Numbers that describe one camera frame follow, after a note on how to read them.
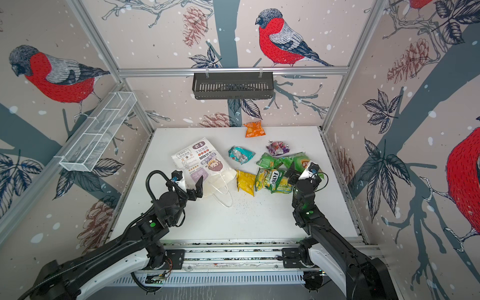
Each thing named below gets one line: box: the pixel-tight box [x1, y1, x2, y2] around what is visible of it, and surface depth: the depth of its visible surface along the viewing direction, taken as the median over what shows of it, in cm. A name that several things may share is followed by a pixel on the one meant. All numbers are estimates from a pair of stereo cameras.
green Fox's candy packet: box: [255, 167, 295, 194], surface depth 92 cm
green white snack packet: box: [228, 145, 256, 165], surface depth 106 cm
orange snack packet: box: [243, 120, 267, 139], surface depth 120 cm
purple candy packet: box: [265, 140, 290, 157], surface depth 105 cm
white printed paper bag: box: [171, 137, 238, 209], surface depth 95 cm
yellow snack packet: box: [236, 169, 257, 197], surface depth 93 cm
